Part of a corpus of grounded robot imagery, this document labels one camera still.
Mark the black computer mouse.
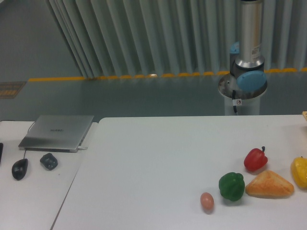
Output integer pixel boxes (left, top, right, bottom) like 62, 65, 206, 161
12, 158, 28, 181

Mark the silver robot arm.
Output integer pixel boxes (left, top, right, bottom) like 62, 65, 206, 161
231, 0, 266, 92

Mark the triangular toy bread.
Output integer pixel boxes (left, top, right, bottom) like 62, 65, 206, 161
245, 170, 294, 198

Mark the wooden basket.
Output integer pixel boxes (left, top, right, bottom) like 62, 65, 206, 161
302, 111, 307, 121

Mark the grey pleated curtain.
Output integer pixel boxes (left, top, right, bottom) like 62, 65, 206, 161
45, 0, 307, 79

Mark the brown toy egg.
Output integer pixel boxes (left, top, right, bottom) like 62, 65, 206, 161
200, 192, 214, 211

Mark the silver closed laptop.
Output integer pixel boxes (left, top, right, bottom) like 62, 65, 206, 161
19, 115, 94, 152

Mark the green toy bell pepper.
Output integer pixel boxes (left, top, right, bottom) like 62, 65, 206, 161
218, 172, 245, 202

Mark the red toy bell pepper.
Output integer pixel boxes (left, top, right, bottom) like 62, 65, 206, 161
244, 146, 268, 172

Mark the dark grey small gadget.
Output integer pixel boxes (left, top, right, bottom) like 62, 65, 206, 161
40, 153, 58, 171

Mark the yellow toy bell pepper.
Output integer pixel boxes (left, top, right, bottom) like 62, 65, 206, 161
290, 156, 307, 189

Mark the black device at edge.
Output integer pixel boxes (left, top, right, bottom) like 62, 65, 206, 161
0, 143, 4, 164

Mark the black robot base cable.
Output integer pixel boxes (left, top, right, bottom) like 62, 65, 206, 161
231, 90, 239, 116

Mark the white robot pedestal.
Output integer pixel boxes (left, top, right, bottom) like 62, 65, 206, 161
218, 70, 268, 115

